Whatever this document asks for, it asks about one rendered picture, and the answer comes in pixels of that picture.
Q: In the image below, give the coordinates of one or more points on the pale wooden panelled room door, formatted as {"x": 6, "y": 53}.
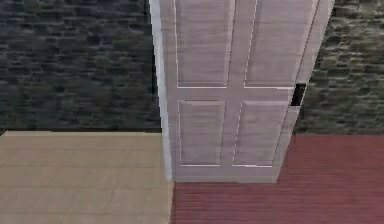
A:
{"x": 233, "y": 93}

